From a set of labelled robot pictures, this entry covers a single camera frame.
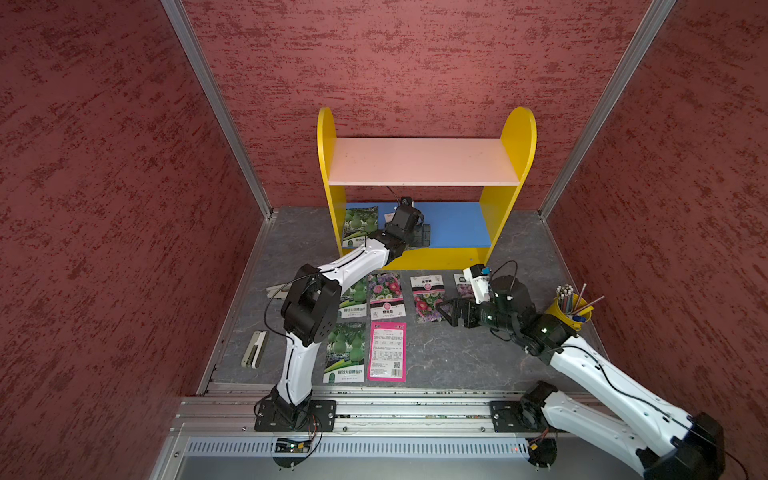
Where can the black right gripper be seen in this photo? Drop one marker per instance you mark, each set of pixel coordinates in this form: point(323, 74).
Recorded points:
point(456, 304)

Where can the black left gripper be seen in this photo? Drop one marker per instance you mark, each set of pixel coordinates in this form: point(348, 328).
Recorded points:
point(419, 236)

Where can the purple flower seed bag top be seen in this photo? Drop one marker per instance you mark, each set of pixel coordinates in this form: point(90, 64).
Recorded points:
point(463, 286)

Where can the pink flower seed bag top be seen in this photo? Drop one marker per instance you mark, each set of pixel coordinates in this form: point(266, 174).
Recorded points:
point(428, 294)

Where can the aster seed bag top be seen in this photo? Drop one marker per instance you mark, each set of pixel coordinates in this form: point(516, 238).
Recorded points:
point(385, 296)

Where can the pink back-side seed bag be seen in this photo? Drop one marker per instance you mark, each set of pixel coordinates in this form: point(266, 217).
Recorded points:
point(387, 356)

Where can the green gourd seed bag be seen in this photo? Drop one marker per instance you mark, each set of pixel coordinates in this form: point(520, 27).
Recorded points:
point(354, 301)

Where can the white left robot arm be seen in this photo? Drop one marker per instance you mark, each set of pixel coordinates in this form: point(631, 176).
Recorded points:
point(309, 313)

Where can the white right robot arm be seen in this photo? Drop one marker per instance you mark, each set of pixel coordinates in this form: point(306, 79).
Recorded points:
point(653, 437)

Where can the yellow shelf unit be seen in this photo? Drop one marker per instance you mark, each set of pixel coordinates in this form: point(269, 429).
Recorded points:
point(462, 233)

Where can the yellow pen cup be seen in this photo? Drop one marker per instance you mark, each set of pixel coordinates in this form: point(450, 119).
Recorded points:
point(571, 307)

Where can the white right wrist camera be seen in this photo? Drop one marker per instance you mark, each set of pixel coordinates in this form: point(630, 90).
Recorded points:
point(478, 278)

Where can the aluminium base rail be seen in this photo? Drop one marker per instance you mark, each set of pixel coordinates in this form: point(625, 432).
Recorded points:
point(394, 430)

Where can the aluminium corner post left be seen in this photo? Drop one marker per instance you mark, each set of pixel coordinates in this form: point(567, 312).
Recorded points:
point(184, 32)

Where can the aluminium corner post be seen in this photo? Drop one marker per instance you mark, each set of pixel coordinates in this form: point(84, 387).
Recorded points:
point(651, 23)
point(184, 32)

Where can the aluminium corner post right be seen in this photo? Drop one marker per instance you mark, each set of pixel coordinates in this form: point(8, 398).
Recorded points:
point(651, 23)

